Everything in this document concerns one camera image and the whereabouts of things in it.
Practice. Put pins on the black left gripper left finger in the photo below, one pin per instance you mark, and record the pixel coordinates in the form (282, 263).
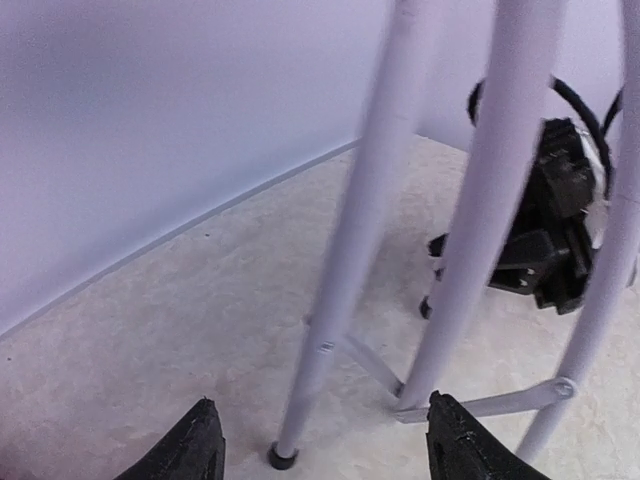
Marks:
(194, 448)

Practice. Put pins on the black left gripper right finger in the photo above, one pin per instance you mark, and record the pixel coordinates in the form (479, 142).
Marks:
(461, 448)

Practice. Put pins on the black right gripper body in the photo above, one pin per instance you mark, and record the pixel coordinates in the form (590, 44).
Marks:
(547, 253)

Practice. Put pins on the white perforated music stand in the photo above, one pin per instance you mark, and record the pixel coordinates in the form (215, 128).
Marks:
(523, 47)

